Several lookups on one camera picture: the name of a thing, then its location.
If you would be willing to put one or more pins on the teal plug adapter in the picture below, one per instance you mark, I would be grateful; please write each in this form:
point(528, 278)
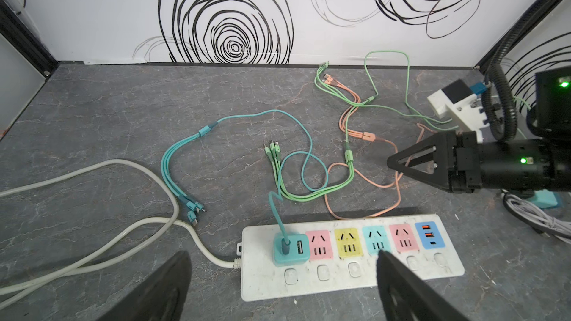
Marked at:
point(294, 253)

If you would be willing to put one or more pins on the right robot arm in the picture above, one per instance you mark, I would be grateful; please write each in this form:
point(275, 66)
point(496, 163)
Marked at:
point(548, 119)

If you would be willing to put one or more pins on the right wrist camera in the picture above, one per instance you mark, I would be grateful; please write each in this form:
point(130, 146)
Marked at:
point(458, 101)

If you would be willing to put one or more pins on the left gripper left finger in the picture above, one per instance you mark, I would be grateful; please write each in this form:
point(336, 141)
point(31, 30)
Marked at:
point(161, 296)

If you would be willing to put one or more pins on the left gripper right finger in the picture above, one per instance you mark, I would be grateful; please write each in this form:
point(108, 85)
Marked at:
point(406, 297)

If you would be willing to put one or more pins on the green plug adapter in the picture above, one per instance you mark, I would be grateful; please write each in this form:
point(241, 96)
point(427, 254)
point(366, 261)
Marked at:
point(545, 199)

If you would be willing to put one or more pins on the long colourful power strip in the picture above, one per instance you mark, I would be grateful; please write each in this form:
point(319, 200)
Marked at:
point(344, 255)

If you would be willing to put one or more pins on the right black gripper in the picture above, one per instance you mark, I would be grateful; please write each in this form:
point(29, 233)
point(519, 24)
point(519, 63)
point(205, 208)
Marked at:
point(519, 166)

